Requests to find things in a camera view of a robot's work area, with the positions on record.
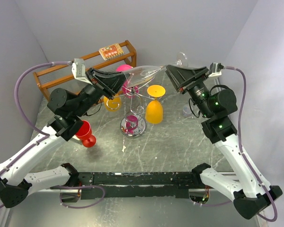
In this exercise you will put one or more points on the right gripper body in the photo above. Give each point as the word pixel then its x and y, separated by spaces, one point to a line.
pixel 198 90

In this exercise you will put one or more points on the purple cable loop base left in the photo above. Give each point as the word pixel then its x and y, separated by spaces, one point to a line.
pixel 84 188

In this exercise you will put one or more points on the small clear purple cup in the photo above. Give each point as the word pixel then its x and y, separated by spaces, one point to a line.
pixel 186 111

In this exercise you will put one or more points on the clear wine glass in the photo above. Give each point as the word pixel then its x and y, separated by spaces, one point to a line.
pixel 143 74

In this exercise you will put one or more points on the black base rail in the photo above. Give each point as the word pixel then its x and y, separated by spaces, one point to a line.
pixel 139 184

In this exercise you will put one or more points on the pink wine glass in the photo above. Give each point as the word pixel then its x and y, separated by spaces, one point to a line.
pixel 125 88

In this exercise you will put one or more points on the orange wine glass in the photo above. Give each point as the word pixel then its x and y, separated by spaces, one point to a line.
pixel 154 110
pixel 112 105

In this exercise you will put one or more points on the red plastic cup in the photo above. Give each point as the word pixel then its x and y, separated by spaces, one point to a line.
pixel 85 135

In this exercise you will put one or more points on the orange wine glass front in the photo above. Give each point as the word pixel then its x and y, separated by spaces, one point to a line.
pixel 154 110

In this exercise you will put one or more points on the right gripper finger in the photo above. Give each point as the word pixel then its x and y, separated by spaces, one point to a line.
pixel 186 72
pixel 176 79

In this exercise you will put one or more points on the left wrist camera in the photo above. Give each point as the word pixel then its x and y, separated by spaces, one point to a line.
pixel 78 70

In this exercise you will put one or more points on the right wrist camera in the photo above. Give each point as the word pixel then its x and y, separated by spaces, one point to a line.
pixel 215 70

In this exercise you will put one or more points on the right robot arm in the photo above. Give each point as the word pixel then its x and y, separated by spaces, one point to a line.
pixel 252 193

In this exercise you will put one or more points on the orange spiral notebook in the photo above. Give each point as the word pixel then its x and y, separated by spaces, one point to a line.
pixel 111 51

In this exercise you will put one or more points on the wooden shelf rack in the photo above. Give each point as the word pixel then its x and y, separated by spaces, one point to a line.
pixel 61 76

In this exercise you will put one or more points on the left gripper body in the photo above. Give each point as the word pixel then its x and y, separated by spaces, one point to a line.
pixel 91 78

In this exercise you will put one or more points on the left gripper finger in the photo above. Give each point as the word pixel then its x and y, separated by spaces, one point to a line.
pixel 99 74
pixel 112 86

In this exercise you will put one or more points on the chrome wine glass rack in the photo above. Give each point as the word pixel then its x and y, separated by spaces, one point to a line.
pixel 134 122

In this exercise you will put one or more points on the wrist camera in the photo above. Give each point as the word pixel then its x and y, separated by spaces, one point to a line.
pixel 215 70
pixel 78 70

